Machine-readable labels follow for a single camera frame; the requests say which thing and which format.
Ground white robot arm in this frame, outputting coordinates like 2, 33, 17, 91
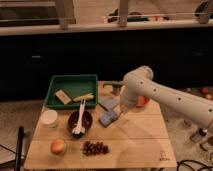
120, 66, 213, 134

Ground white paper cup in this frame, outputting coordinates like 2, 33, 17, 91
40, 110, 58, 128

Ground orange bowl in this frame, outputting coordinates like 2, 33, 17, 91
136, 96, 150, 107

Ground grey blue cloth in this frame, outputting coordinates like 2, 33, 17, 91
98, 97, 119, 110

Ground blue sponge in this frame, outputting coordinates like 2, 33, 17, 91
99, 110, 118, 127

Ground wooden folding table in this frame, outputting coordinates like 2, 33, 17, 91
23, 80, 178, 170

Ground dark brown bowl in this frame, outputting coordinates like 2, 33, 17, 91
67, 111, 93, 132

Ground dark grape bunch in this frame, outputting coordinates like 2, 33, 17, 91
82, 141, 110, 156

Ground tan sponge block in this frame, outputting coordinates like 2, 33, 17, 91
55, 90, 71, 104

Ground green plastic tray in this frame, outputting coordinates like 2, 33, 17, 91
44, 74, 98, 110

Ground spice bottles on floor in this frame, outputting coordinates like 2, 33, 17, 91
183, 85, 213, 153

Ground peach fruit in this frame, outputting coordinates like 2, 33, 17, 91
50, 139, 66, 155

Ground black pole stand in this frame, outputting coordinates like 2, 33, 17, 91
14, 126, 25, 171

